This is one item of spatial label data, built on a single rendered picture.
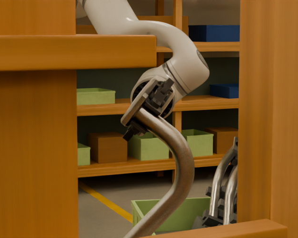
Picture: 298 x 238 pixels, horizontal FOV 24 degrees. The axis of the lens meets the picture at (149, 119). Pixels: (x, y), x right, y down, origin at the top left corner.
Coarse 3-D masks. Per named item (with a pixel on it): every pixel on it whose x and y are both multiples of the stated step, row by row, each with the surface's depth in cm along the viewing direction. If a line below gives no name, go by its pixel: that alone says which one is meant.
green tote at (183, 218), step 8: (136, 200) 239; (144, 200) 239; (152, 200) 239; (184, 200) 241; (192, 200) 242; (200, 200) 242; (208, 200) 243; (136, 208) 228; (144, 208) 239; (184, 208) 241; (192, 208) 242; (200, 208) 242; (208, 208) 243; (136, 216) 230; (176, 216) 241; (184, 216) 242; (192, 216) 242; (168, 224) 241; (176, 224) 242; (184, 224) 242; (192, 224) 243
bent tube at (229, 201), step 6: (234, 174) 215; (234, 180) 215; (228, 186) 215; (234, 186) 215; (228, 192) 214; (234, 192) 215; (228, 198) 212; (228, 204) 210; (228, 210) 209; (228, 216) 207; (228, 222) 205
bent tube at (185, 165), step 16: (144, 96) 109; (144, 112) 110; (160, 128) 110; (176, 144) 110; (176, 160) 111; (192, 160) 111; (176, 176) 111; (192, 176) 111; (176, 192) 111; (160, 208) 112; (176, 208) 112; (144, 224) 113; (160, 224) 113
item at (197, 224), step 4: (236, 156) 229; (232, 160) 231; (236, 160) 229; (232, 164) 231; (236, 164) 231; (232, 172) 232; (228, 180) 232; (236, 192) 220; (224, 196) 230; (236, 196) 220; (196, 216) 231; (200, 216) 231; (196, 220) 229; (200, 220) 225; (196, 224) 227; (200, 224) 223; (192, 228) 230; (196, 228) 226; (200, 228) 222
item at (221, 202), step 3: (219, 201) 214; (222, 201) 214; (234, 201) 213; (219, 204) 213; (222, 204) 213; (234, 204) 212; (219, 207) 214; (222, 207) 214; (234, 207) 213; (234, 210) 214; (219, 225) 207
